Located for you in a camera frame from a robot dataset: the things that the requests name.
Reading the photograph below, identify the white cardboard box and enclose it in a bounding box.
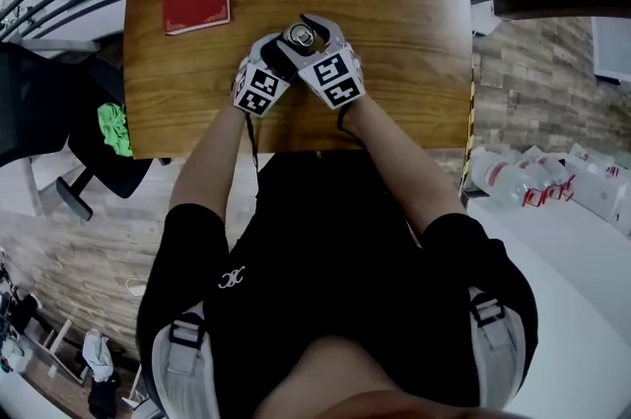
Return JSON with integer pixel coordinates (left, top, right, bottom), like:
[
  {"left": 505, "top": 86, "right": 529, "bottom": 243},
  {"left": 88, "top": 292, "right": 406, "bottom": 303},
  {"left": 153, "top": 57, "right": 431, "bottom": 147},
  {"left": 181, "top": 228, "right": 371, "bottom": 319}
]
[{"left": 564, "top": 154, "right": 631, "bottom": 225}]

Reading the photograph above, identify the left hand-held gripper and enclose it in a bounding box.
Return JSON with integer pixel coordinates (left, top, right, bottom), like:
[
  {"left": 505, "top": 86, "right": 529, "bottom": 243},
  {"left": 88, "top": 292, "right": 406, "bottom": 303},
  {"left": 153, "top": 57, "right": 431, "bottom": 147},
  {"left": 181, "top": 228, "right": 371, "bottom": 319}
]
[{"left": 231, "top": 32, "right": 300, "bottom": 118}]

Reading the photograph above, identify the person's left forearm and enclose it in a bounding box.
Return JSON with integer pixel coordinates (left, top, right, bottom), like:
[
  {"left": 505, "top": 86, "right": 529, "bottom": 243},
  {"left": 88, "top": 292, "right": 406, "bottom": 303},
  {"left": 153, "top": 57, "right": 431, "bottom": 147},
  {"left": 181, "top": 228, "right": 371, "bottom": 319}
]
[{"left": 169, "top": 103, "right": 248, "bottom": 222}]

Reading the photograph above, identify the small white box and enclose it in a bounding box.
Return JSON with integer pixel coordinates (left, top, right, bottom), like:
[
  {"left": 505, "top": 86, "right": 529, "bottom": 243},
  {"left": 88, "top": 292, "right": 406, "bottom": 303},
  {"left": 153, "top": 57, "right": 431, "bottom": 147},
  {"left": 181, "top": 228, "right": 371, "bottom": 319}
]
[{"left": 470, "top": 1, "right": 497, "bottom": 36}]

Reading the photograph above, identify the white flat panel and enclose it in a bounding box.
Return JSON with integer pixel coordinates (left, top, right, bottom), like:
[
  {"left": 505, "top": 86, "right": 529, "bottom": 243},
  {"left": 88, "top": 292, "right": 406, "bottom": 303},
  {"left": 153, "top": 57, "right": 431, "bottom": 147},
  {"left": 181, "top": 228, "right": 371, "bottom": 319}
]
[{"left": 590, "top": 16, "right": 631, "bottom": 87}]

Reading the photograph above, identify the wooden frame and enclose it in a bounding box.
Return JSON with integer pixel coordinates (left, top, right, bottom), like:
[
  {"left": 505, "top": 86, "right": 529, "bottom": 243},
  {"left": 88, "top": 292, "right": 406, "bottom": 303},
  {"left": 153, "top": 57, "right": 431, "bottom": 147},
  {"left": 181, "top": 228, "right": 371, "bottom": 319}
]
[{"left": 37, "top": 316, "right": 91, "bottom": 384}]

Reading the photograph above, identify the yellow black hazard tape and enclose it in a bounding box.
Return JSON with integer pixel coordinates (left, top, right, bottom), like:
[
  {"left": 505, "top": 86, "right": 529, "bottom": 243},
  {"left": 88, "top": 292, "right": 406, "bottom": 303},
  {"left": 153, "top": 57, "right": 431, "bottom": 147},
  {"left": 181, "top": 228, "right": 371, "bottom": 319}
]
[{"left": 459, "top": 60, "right": 479, "bottom": 200}]

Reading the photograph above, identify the black bag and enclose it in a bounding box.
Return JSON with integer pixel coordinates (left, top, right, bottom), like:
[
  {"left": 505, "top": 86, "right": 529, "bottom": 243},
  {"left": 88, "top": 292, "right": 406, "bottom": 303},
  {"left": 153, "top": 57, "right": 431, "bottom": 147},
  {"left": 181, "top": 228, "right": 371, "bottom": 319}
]
[{"left": 87, "top": 371, "right": 123, "bottom": 419}]

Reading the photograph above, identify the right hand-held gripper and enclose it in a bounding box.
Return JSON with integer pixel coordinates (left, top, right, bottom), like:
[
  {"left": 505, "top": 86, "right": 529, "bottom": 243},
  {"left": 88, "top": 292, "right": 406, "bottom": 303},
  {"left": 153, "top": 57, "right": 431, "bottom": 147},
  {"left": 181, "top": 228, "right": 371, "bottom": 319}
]
[{"left": 276, "top": 13, "right": 367, "bottom": 111}]

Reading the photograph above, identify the white plastic bag red print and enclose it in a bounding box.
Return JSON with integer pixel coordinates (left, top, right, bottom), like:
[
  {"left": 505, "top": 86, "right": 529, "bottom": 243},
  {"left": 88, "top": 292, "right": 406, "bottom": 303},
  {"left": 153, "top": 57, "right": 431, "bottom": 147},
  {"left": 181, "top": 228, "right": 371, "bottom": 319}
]
[
  {"left": 467, "top": 145, "right": 526, "bottom": 205},
  {"left": 521, "top": 174, "right": 578, "bottom": 210}
]

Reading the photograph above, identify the green cloth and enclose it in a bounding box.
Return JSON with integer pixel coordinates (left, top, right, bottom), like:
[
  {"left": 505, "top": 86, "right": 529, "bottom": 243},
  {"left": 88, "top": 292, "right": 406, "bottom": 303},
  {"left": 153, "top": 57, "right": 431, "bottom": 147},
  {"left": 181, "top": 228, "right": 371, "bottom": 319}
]
[{"left": 96, "top": 102, "right": 135, "bottom": 159}]

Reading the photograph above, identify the white crumpled cloth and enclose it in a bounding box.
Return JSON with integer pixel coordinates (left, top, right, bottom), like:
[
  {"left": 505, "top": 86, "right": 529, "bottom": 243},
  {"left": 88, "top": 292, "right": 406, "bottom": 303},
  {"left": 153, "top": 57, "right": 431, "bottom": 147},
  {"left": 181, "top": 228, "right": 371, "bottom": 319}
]
[{"left": 80, "top": 328, "right": 111, "bottom": 384}]

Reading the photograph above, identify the black gripper wrist cord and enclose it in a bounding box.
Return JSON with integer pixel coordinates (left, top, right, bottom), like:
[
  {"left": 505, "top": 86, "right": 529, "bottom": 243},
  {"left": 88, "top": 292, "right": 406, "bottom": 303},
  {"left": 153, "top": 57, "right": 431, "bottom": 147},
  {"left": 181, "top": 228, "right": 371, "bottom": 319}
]
[
  {"left": 336, "top": 103, "right": 367, "bottom": 148},
  {"left": 244, "top": 109, "right": 260, "bottom": 174}
]

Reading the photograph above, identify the black office chair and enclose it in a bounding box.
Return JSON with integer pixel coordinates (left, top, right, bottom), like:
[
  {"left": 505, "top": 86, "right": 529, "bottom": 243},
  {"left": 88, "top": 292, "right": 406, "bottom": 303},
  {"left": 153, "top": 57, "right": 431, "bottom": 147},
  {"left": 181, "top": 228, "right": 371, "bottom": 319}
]
[{"left": 0, "top": 42, "right": 155, "bottom": 222}]

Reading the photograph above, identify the person's right forearm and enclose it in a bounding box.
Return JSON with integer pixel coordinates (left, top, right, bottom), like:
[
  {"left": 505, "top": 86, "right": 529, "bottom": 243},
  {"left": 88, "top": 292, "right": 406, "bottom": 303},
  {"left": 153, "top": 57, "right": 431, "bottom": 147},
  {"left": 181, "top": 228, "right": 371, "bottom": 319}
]
[{"left": 339, "top": 95, "right": 467, "bottom": 237}]

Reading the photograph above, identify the white charger with cable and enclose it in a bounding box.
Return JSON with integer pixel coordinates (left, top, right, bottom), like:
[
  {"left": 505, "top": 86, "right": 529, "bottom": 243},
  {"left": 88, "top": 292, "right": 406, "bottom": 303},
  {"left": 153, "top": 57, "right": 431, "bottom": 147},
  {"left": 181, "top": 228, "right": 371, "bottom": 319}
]
[{"left": 124, "top": 275, "right": 150, "bottom": 299}]

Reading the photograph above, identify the person's black shirt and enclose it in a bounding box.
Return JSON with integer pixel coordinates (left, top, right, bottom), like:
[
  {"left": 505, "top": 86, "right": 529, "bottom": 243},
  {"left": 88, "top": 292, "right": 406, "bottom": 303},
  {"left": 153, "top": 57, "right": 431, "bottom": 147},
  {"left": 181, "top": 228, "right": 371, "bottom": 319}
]
[{"left": 136, "top": 149, "right": 539, "bottom": 414}]

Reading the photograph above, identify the white harness shoulder strap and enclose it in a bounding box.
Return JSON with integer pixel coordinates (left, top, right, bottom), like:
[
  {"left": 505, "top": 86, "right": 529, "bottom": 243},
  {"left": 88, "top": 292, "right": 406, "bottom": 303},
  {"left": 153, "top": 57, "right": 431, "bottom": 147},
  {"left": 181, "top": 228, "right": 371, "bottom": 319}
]
[
  {"left": 151, "top": 300, "right": 221, "bottom": 419},
  {"left": 464, "top": 285, "right": 526, "bottom": 409}
]

